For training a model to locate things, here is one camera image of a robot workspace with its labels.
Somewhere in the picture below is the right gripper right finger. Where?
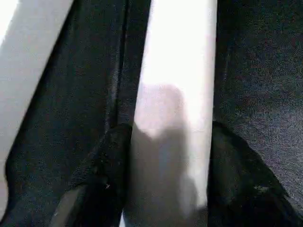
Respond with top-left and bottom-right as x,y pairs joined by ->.
205,121 -> 299,227

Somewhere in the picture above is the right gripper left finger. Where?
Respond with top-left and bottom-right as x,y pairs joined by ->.
40,123 -> 133,227

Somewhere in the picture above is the white plastic table leg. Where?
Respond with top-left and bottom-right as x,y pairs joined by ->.
119,0 -> 219,227

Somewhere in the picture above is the white plastic table top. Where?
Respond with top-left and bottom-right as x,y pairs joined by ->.
0,0 -> 74,186

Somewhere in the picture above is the black mat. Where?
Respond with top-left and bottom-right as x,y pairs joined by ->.
4,0 -> 303,227

